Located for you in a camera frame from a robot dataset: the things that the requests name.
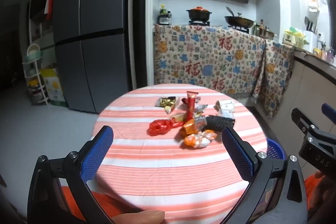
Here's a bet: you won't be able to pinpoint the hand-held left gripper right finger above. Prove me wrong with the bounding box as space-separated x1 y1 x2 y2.
221 126 307 224

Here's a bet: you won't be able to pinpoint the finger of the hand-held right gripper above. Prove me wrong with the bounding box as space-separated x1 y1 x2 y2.
291 108 326 133
322 103 336 126

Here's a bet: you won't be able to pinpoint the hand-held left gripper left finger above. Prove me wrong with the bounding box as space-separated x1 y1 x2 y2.
28 125 120 224

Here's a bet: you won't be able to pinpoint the blue plastic basket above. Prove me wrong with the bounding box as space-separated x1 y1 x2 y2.
265 139 286 160

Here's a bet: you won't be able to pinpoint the person's left hand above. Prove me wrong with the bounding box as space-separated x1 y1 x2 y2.
112 210 165 224

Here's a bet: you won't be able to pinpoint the black mesh sleeve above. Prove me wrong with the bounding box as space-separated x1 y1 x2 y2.
206 115 235 133

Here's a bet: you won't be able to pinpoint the orange white snack packet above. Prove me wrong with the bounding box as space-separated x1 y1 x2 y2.
184 130 218 149

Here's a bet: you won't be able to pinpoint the small printed cloth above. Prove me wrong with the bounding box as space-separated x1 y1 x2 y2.
252 40 294 119

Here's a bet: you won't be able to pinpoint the orange gold wrapper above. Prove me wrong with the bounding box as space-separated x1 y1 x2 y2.
181 119 205 135

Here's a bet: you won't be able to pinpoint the round table, striped cloth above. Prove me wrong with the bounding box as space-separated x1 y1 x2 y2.
59 84 268 224

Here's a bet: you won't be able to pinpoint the red tube wrapper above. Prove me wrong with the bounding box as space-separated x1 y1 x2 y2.
186 91 199 122

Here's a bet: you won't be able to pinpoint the crumpled red plastic bag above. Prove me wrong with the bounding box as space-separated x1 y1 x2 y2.
147 119 184 136

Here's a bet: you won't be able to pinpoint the white knife block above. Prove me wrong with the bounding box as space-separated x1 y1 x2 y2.
304 17 319 53

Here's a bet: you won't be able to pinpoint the yellow white cardboard box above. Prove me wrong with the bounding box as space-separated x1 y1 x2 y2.
41 68 67 107

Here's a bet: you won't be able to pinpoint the yellow green containers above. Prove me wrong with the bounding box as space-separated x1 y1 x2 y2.
283 27 307 46

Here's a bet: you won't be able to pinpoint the gold foil wrapper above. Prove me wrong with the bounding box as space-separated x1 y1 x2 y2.
157 96 180 114

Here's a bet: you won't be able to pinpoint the large printed cloth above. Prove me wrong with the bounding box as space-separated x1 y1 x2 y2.
154 25 267 98

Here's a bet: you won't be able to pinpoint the white storage rack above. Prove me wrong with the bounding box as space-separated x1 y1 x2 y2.
22 44 50 106

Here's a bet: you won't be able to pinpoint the black wok with lid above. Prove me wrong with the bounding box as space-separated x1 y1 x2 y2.
224 6 255 28

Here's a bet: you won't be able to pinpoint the dark grey refrigerator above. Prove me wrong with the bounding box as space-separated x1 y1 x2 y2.
52 0 132 114

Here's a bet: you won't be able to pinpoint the gas stove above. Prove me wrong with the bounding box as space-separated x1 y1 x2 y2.
188 20 250 33

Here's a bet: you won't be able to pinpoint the black pot with orange lid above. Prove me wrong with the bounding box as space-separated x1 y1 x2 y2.
186 7 212 22

